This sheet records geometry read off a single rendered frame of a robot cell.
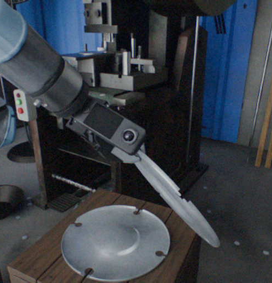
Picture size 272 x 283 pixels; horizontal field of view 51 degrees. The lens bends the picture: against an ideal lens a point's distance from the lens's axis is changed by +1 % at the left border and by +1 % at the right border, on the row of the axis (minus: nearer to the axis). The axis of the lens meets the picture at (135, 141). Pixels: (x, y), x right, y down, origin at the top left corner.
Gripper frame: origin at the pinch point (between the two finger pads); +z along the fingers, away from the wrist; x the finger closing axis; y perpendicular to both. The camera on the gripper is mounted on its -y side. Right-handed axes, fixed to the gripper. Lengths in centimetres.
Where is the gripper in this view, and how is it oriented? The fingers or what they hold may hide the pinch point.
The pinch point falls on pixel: (141, 155)
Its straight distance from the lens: 57.5
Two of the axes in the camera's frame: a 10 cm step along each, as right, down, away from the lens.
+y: -6.6, -2.9, 7.0
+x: -5.4, 8.3, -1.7
